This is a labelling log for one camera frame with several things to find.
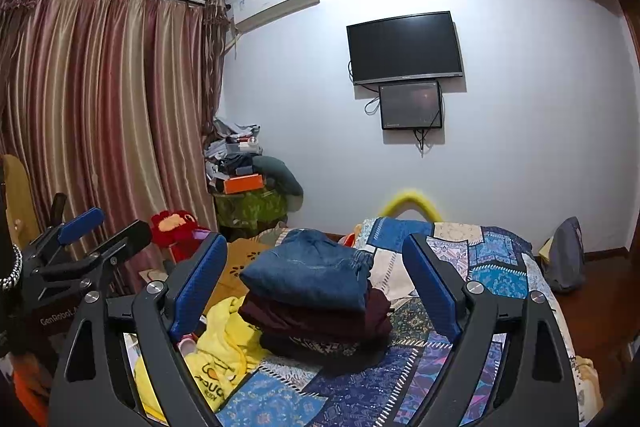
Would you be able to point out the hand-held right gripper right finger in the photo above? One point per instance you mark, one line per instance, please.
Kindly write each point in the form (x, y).
(432, 287)

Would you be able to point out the tan wooden board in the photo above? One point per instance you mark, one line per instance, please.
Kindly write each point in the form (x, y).
(17, 192)

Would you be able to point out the wooden door frame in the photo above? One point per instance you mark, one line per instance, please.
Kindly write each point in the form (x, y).
(632, 37)

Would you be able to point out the pink object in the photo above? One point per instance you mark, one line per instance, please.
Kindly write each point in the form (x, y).
(187, 345)

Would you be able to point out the orange box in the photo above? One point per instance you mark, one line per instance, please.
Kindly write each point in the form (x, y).
(242, 183)

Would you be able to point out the small black wall monitor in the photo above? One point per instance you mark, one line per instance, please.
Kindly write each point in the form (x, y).
(410, 107)

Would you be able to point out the blue patchwork quilt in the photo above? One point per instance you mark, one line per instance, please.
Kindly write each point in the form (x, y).
(500, 257)

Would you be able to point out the green patterned cloth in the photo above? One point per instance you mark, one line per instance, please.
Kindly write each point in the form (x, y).
(250, 209)

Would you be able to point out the black wall television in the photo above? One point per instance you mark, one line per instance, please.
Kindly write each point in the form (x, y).
(405, 47)

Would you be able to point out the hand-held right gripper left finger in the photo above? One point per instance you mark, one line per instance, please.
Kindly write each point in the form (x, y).
(195, 287)

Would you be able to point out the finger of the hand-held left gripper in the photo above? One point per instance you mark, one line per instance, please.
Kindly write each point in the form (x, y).
(125, 239)
(80, 225)

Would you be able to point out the blue denim jeans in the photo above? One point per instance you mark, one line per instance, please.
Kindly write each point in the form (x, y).
(305, 267)

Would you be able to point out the grey backpack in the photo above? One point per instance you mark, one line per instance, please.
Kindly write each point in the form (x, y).
(565, 257)

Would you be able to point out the maroon garment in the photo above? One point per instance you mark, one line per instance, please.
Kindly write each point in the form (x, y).
(320, 314)

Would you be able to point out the red plush toy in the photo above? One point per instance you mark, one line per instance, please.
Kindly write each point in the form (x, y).
(175, 229)

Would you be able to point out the yellow bag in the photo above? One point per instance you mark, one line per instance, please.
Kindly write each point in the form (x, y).
(544, 250)

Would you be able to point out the dark patterned garment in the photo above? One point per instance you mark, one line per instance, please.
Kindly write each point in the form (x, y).
(320, 349)

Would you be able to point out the yellow hoodie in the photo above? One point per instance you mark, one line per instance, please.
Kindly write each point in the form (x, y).
(220, 357)

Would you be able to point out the pile of clutter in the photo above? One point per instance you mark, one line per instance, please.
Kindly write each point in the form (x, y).
(235, 152)

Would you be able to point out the orange cloth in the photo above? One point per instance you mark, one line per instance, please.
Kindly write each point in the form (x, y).
(30, 387)

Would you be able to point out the striped pink curtain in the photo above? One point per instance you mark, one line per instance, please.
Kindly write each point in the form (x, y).
(100, 107)

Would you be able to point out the yellow foam tube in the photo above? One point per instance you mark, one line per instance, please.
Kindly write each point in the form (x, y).
(407, 202)

